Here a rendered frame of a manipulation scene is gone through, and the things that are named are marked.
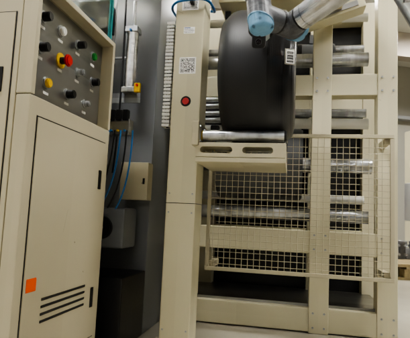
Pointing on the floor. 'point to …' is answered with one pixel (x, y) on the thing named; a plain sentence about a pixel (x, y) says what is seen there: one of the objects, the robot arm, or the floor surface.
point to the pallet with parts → (406, 264)
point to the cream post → (184, 179)
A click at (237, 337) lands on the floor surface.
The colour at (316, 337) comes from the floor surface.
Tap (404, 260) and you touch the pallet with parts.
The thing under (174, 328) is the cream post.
